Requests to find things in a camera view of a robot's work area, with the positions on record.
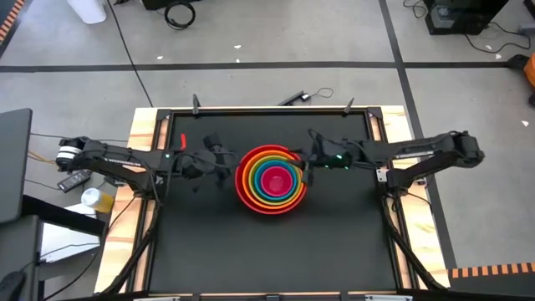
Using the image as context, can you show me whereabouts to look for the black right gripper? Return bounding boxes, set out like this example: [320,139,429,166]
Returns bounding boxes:
[288,139,357,188]

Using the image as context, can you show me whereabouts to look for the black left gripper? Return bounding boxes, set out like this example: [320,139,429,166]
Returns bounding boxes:
[179,148,241,190]

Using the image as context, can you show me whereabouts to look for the green plastic bowl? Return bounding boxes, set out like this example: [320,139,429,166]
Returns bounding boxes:
[249,156,302,204]

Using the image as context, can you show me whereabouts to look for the orange plastic bowl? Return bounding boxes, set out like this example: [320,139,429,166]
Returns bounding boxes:
[239,149,306,212]

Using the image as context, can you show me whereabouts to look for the small magenta plastic bowl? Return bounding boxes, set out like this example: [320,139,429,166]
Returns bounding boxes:
[259,165,295,198]

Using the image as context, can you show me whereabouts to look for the teal plastic bowl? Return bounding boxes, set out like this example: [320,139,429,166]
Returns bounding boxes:
[253,160,299,201]

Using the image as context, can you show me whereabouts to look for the yellow plastic bowl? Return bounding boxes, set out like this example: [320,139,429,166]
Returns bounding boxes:
[244,153,303,207]

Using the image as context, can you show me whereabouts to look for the nested rainbow bowls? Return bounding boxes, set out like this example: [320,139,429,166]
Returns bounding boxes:
[234,144,308,216]

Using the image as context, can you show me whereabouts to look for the yellow bottle with white cap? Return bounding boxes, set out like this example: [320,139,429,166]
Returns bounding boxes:
[80,187,115,214]

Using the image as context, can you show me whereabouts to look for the black power adapter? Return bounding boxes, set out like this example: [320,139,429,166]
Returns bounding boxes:
[56,168,93,194]

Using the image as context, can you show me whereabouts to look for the white paper sheet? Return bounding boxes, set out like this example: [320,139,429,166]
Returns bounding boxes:
[38,221,102,264]

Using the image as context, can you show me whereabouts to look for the white bucket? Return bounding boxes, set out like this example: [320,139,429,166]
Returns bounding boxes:
[65,0,108,25]

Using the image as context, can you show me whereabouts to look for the dark grey laptop lid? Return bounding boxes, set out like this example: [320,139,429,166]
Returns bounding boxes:
[0,108,33,225]

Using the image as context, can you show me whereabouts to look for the black computer case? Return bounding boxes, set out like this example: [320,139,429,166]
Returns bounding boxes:
[423,0,510,36]

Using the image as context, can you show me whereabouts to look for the orange machine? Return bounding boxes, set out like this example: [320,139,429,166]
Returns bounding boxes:
[523,54,535,89]

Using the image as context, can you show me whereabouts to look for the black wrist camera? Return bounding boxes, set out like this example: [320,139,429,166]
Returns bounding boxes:
[202,133,224,153]

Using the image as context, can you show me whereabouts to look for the long black floor cable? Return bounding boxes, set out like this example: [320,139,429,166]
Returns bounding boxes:
[105,0,155,108]

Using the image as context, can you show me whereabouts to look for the coiled black cable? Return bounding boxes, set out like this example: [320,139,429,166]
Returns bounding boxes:
[163,0,197,31]

